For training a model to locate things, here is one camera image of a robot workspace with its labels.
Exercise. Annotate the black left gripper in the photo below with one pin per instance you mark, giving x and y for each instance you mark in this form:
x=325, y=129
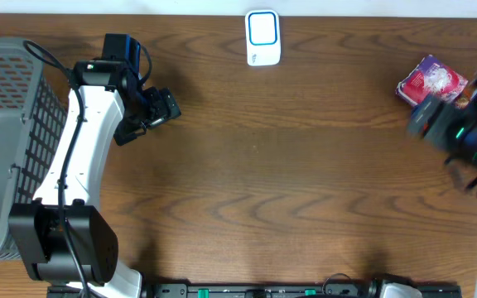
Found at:
x=150, y=115

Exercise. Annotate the red chocolate bar wrapper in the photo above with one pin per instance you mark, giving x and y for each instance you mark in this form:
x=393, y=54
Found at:
x=464, y=99

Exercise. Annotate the white barcode scanner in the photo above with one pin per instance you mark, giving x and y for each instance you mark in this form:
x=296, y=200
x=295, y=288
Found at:
x=263, y=38

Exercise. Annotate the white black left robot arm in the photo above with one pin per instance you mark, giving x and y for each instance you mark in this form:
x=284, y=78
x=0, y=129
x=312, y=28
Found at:
x=61, y=235

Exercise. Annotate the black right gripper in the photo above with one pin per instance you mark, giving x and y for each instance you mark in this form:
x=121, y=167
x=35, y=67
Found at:
x=425, y=120

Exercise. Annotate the purple red snack packet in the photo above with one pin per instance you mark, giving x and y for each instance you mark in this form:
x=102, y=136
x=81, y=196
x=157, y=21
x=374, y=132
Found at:
x=431, y=77

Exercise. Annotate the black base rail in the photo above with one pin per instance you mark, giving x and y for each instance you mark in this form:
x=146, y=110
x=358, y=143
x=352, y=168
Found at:
x=342, y=289

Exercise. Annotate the grey plastic basket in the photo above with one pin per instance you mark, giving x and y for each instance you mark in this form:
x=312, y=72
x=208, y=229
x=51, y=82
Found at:
x=31, y=123

